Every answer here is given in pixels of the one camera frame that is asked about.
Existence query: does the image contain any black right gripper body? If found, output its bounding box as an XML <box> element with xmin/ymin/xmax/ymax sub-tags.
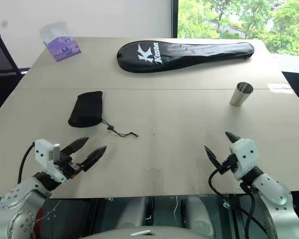
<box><xmin>219</xmin><ymin>149</ymin><xmax>240</xmax><ymax>174</ymax></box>

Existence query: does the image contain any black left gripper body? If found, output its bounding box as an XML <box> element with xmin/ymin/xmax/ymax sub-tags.
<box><xmin>53</xmin><ymin>153</ymin><xmax>85</xmax><ymax>181</ymax></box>

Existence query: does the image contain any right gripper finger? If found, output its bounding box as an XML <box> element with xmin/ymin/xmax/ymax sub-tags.
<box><xmin>225</xmin><ymin>131</ymin><xmax>241</xmax><ymax>144</ymax></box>
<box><xmin>203</xmin><ymin>145</ymin><xmax>225</xmax><ymax>170</ymax></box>

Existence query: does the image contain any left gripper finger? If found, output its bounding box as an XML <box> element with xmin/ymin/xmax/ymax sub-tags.
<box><xmin>60</xmin><ymin>136</ymin><xmax>90</xmax><ymax>160</ymax></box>
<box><xmin>80</xmin><ymin>145</ymin><xmax>108</xmax><ymax>173</ymax></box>

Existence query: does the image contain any stainless steel cup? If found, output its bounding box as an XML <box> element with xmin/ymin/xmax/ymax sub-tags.
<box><xmin>229</xmin><ymin>82</ymin><xmax>254</xmax><ymax>107</ymax></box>

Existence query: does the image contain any grey rounded robot leg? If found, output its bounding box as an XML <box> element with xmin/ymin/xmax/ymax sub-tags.
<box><xmin>119</xmin><ymin>196</ymin><xmax>150</xmax><ymax>233</ymax></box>
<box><xmin>185</xmin><ymin>196</ymin><xmax>215</xmax><ymax>237</ymax></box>

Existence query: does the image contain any grey robot torso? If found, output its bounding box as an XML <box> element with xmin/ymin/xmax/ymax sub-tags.
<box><xmin>78</xmin><ymin>225</ymin><xmax>216</xmax><ymax>239</ymax></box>

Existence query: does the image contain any purple tissue pack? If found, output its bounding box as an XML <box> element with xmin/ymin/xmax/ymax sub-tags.
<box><xmin>38</xmin><ymin>21</ymin><xmax>82</xmax><ymax>62</ymax></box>

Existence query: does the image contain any black Kuson racket cover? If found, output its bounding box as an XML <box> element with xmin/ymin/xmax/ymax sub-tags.
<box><xmin>116</xmin><ymin>40</ymin><xmax>255</xmax><ymax>74</ymax></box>

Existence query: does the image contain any black mesh office chair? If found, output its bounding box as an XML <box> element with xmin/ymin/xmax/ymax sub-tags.
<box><xmin>0</xmin><ymin>33</ymin><xmax>28</xmax><ymax>118</ymax></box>

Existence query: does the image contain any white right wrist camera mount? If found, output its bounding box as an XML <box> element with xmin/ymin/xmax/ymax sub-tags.
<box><xmin>229</xmin><ymin>138</ymin><xmax>260</xmax><ymax>180</ymax></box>

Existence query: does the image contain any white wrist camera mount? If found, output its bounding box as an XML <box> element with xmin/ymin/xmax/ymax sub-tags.
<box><xmin>229</xmin><ymin>138</ymin><xmax>260</xmax><ymax>180</ymax></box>
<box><xmin>34</xmin><ymin>138</ymin><xmax>67</xmax><ymax>184</ymax></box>

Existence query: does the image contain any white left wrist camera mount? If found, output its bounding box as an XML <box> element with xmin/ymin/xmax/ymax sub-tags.
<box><xmin>34</xmin><ymin>138</ymin><xmax>67</xmax><ymax>184</ymax></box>

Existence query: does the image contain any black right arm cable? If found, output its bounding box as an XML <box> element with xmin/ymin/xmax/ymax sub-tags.
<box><xmin>208</xmin><ymin>156</ymin><xmax>256</xmax><ymax>239</ymax></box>

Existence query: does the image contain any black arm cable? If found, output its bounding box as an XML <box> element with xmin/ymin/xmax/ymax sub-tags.
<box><xmin>208</xmin><ymin>156</ymin><xmax>256</xmax><ymax>239</ymax></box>
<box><xmin>17</xmin><ymin>141</ymin><xmax>37</xmax><ymax>185</ymax></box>

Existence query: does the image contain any black drawstring pouch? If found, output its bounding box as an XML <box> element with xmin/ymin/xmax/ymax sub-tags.
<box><xmin>68</xmin><ymin>91</ymin><xmax>140</xmax><ymax>138</ymax></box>

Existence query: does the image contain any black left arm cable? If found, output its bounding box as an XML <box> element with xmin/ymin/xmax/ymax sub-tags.
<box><xmin>17</xmin><ymin>141</ymin><xmax>37</xmax><ymax>185</ymax></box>

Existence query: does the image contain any black window frame post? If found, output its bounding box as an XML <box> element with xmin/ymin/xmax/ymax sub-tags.
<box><xmin>170</xmin><ymin>0</ymin><xmax>179</xmax><ymax>39</ymax></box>

